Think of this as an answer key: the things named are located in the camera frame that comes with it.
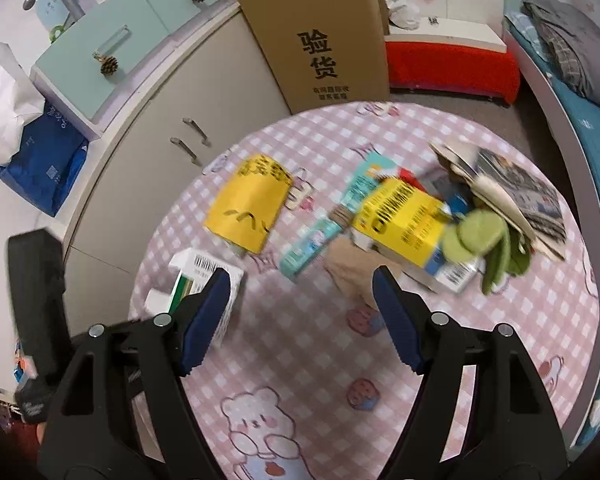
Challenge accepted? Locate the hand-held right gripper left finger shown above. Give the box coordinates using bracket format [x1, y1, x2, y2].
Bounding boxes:
[37, 267, 231, 480]

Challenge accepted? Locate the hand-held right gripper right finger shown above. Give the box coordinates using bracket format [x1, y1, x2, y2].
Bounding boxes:
[372, 265, 570, 480]

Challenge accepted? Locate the teal snack packet with twine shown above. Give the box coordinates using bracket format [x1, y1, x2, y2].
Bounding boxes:
[279, 152, 403, 282]

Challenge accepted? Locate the white barcode box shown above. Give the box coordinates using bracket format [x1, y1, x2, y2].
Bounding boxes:
[144, 247, 245, 348]

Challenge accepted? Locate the brown cloth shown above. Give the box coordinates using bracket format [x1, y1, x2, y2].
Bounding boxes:
[325, 236, 381, 308]

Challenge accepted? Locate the white and blue box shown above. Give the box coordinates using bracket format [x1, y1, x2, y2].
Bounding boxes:
[405, 252, 483, 295]

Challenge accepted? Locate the pink checked tablecloth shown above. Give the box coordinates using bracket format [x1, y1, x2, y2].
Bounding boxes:
[129, 101, 600, 480]

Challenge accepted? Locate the yellow barcode box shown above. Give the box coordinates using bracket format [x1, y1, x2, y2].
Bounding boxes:
[352, 176, 453, 268]

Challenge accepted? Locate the green plush toy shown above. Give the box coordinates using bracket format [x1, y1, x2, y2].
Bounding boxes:
[440, 209, 532, 297]

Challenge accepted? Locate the blue plastic bag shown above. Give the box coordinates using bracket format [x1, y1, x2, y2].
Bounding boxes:
[0, 107, 88, 218]

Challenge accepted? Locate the yellow flat packet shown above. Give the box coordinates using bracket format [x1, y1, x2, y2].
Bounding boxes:
[203, 154, 294, 255]

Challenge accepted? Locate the open magazine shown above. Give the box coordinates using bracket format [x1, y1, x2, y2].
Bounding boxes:
[430, 141, 537, 242]

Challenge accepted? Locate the white cabinet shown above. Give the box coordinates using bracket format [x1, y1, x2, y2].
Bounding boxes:
[62, 2, 293, 321]

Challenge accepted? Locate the printed magazine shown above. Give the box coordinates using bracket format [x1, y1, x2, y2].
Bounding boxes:
[472, 149, 568, 261]

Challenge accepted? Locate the bed with blue bedding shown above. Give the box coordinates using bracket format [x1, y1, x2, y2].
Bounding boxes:
[501, 0, 600, 461]

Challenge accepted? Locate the blue bedsheet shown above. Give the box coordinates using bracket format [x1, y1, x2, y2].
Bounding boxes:
[507, 15, 600, 441]

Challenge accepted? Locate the red bench with white top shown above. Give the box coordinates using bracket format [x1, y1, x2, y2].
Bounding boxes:
[384, 17, 523, 108]

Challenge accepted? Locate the large cardboard box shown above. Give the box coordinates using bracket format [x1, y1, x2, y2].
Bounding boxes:
[235, 0, 392, 116]

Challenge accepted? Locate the white plastic bag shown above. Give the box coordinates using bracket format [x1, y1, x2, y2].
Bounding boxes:
[386, 0, 422, 30]

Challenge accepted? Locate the light blue checked pillow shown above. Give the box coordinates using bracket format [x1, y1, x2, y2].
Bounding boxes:
[504, 12, 551, 78]

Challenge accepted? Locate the grey clothing pile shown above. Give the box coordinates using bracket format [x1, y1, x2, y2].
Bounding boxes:
[522, 0, 600, 111]

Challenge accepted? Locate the metal cabinet handle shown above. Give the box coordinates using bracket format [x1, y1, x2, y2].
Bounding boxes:
[182, 117, 212, 147]
[169, 136, 201, 166]

